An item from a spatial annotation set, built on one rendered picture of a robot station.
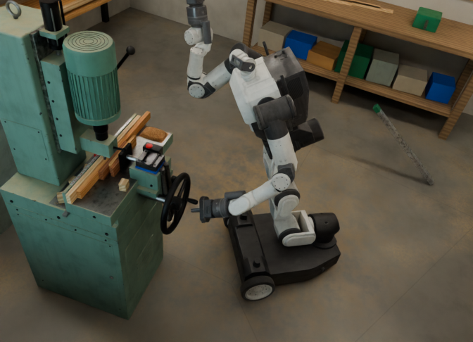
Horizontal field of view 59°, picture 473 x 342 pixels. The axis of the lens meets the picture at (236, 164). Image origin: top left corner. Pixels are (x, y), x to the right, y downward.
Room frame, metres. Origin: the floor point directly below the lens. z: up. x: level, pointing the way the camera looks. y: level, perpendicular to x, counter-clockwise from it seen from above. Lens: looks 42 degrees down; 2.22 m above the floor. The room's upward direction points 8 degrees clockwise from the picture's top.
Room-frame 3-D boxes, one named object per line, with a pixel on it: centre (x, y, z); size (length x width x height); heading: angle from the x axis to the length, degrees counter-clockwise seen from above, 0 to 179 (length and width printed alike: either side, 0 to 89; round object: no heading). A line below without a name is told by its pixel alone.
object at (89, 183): (1.42, 0.55, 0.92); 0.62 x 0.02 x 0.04; 168
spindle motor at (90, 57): (1.31, 0.58, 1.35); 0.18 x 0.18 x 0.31
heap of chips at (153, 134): (1.59, 0.43, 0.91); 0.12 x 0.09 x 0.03; 78
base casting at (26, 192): (1.34, 0.69, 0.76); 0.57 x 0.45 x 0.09; 78
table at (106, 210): (1.34, 0.46, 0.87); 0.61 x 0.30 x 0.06; 168
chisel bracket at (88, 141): (1.32, 0.59, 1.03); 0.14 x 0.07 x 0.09; 78
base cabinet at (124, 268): (1.34, 0.69, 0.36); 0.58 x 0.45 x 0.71; 78
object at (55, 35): (1.34, 0.71, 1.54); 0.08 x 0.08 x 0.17; 78
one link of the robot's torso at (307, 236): (1.65, -0.41, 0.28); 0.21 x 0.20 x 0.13; 108
